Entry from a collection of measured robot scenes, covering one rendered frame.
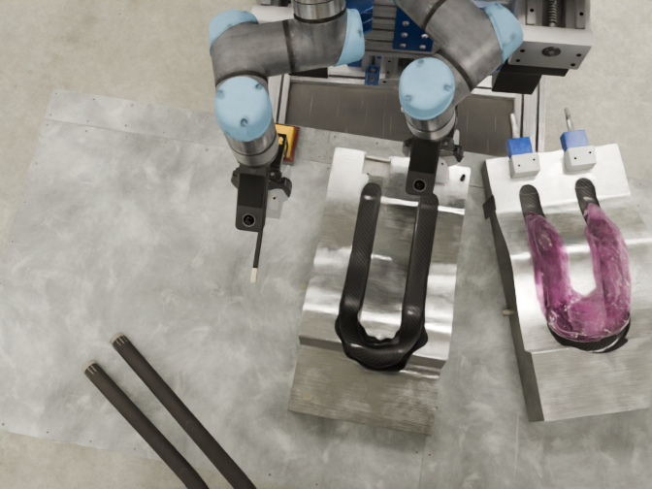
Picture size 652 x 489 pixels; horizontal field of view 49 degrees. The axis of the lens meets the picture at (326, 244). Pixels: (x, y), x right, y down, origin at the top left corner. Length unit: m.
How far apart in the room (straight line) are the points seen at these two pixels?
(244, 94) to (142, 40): 1.66
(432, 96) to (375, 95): 1.21
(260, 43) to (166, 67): 1.53
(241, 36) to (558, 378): 0.77
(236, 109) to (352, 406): 0.60
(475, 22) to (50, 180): 0.93
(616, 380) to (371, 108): 1.17
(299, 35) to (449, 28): 0.21
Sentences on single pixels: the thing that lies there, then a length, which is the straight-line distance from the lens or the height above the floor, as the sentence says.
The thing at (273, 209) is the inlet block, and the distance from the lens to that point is 1.29.
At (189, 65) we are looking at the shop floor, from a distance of 2.54.
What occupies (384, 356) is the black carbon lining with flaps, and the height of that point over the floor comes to 0.87.
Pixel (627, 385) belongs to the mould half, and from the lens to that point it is 1.35.
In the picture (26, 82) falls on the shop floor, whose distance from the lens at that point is 2.69.
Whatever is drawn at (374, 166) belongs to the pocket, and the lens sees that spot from 1.41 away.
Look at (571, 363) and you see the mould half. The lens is 1.33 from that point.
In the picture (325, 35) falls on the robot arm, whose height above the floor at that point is 1.29.
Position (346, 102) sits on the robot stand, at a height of 0.21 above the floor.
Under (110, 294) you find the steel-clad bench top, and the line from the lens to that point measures 1.48.
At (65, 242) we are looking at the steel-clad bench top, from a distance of 1.53.
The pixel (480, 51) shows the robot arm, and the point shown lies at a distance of 1.04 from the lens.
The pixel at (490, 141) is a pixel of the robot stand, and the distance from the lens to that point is 2.18.
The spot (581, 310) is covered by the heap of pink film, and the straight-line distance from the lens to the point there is 1.37.
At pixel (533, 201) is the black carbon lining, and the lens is 1.44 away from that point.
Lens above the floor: 2.17
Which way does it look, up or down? 75 degrees down
